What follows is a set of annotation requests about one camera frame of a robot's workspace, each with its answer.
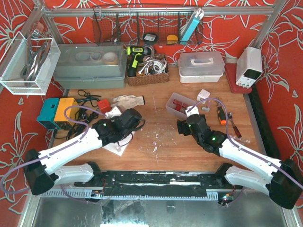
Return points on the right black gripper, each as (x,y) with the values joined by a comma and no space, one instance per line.
(181,127)

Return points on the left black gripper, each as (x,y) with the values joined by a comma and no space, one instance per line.
(123,134)

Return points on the red spring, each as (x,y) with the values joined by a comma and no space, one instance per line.
(180,106)

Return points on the beige work glove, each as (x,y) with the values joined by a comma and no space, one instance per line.
(128,101)

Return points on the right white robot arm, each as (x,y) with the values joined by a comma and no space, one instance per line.
(282,181)

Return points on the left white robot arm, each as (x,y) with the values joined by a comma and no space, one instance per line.
(47,168)

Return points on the translucent plastic spring box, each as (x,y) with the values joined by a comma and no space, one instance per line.
(170,107)

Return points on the red cube adapter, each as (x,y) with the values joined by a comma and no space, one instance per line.
(104,106)

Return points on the white cube power adapter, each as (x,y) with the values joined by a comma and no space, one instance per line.
(203,94)

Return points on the white plastic storage case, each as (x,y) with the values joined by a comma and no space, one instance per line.
(200,67)

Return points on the teal and yellow device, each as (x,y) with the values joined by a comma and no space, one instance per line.
(52,113)

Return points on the red mat under supply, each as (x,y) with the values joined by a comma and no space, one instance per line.
(230,71)

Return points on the grey green plastic toolbox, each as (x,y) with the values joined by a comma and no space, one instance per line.
(89,66)

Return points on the woven wicker basket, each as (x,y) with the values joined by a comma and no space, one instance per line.
(151,71)

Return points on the white bench power supply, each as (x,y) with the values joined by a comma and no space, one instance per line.
(248,67)

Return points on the yellow tape measure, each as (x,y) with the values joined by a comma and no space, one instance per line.
(172,39)

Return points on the blue white power strip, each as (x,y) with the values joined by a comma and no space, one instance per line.
(187,30)

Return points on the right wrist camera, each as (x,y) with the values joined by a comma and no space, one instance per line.
(191,111)

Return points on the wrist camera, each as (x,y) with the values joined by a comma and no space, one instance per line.
(114,112)
(191,111)

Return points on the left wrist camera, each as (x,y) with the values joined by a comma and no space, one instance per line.
(114,112)

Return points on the white peg base plate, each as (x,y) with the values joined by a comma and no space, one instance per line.
(118,148)

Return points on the metal T bracket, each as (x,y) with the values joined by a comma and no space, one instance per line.
(207,107)

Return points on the orange handle screwdriver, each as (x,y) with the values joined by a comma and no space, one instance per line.
(221,115)

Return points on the red handle ratchet wrench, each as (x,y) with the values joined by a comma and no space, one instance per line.
(236,130)

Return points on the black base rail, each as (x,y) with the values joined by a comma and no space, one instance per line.
(155,183)

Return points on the yellow green cordless drill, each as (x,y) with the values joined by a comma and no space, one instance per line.
(137,53)

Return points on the clear acrylic wall bin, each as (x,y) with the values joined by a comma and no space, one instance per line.
(29,68)

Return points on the aluminium frame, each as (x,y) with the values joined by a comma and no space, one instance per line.
(228,26)

